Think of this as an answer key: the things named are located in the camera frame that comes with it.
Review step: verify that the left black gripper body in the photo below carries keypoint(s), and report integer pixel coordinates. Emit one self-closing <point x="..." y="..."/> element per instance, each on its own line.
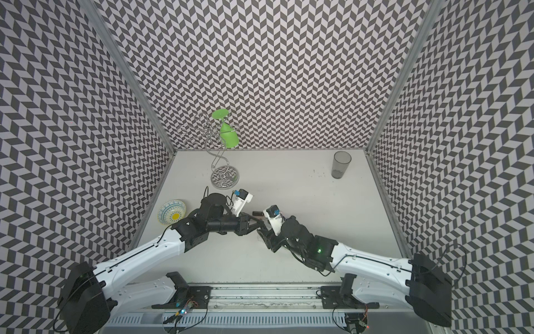
<point x="243" y="220"/>

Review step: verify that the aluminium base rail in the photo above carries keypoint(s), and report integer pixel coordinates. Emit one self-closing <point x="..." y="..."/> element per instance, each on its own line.
<point x="293" y="308"/>

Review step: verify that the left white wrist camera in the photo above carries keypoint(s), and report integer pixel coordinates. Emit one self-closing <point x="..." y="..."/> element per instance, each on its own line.
<point x="242" y="198"/>

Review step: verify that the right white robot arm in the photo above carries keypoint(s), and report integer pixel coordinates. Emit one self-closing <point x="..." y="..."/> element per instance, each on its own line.
<point x="416" y="282"/>

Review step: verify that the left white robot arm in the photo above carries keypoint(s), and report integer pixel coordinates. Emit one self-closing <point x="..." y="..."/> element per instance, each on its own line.
<point x="91" y="295"/>

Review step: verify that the green plastic goblet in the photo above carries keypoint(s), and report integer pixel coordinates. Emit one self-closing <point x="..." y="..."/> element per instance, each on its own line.
<point x="227" y="133"/>

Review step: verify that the grey glass tumbler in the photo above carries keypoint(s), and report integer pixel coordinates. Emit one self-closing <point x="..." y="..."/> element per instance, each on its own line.
<point x="340" y="163"/>

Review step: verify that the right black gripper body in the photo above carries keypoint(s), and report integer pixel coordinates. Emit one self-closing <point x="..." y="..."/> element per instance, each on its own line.
<point x="276" y="243"/>

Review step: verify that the metal wire cup stand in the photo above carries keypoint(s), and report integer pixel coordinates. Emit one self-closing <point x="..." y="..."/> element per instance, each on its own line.
<point x="204" y="130"/>

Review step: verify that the yellow blue patterned bowl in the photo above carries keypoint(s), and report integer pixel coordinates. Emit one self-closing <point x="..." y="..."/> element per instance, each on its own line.
<point x="171" y="212"/>

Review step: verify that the black mounting plate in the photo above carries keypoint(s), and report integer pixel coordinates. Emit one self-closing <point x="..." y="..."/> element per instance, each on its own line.
<point x="341" y="296"/>
<point x="198" y="295"/>

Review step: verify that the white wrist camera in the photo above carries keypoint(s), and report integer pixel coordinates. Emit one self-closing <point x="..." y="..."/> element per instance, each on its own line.
<point x="275" y="218"/>
<point x="242" y="198"/>

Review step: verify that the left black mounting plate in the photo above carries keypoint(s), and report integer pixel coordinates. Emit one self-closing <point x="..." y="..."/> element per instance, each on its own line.
<point x="198" y="295"/>

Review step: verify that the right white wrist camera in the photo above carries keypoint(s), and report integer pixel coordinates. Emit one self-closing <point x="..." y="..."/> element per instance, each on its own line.
<point x="275" y="218"/>

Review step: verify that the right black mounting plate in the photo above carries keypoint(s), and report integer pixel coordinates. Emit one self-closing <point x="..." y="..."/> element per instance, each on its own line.
<point x="341" y="296"/>

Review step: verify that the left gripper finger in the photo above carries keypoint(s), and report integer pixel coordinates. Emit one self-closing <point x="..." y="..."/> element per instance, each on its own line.
<point x="256" y="222"/>
<point x="252" y="231"/>

